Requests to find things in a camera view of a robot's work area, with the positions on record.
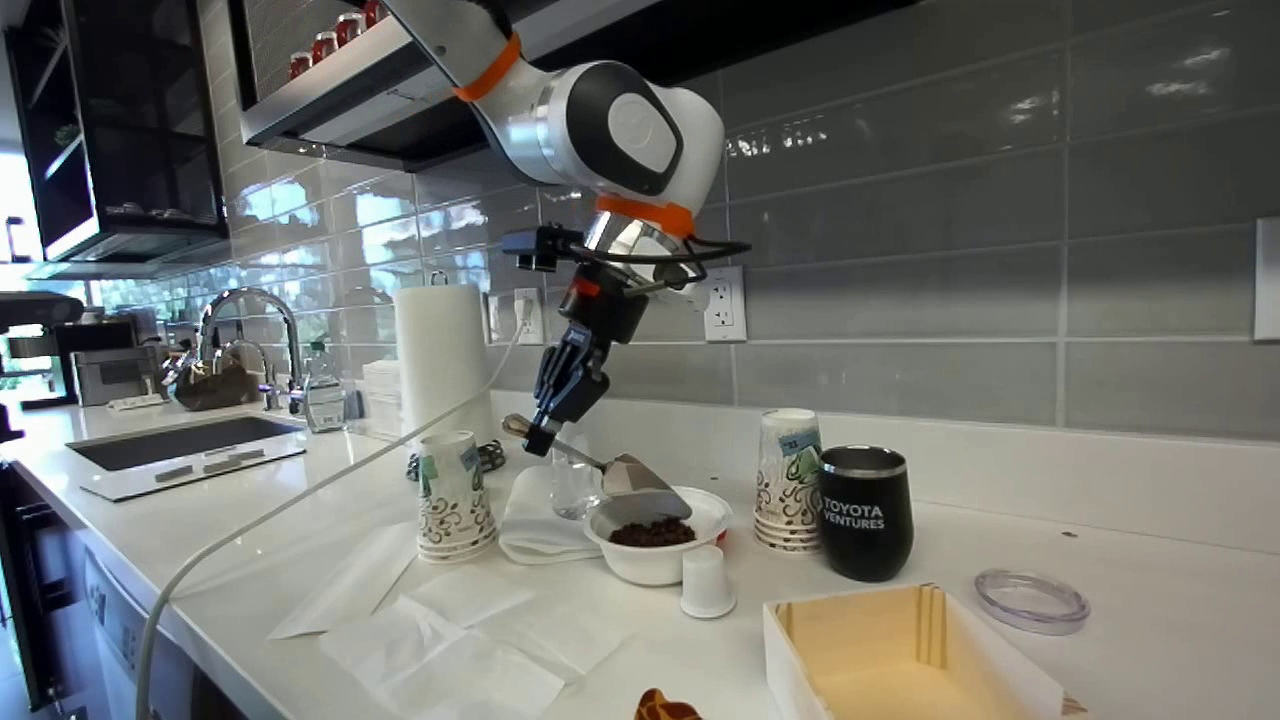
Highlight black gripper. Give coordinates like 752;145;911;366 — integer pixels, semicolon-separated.
526;264;647;454

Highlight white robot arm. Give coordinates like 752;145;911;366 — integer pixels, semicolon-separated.
386;0;741;454

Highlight white bowl with coffee beans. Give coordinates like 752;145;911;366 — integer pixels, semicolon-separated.
585;482;734;586

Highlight white paper towel roll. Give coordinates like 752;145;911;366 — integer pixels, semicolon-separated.
393;282;491;438

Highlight patterned paper cup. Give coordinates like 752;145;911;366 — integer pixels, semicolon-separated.
406;431;495;559

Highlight small white pod cup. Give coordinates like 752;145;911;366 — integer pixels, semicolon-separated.
681;542;735;619

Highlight stacked patterned paper cups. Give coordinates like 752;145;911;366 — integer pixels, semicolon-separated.
752;407;821;551

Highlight folded white napkin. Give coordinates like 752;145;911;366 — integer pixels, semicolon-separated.
322;572;623;720

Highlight black travel mug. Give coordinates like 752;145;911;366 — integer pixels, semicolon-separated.
816;446;911;578

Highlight chrome sink faucet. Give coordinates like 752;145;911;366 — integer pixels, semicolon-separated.
161;286;305;410

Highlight white wooden box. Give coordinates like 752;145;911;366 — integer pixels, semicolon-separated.
765;584;1090;720

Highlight clear plastic lid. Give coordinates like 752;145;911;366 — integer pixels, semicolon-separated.
971;567;1092;637

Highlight white power cable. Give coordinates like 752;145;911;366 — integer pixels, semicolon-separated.
132;331;534;720

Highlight white wall outlet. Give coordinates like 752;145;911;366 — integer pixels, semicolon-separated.
703;268;749;344

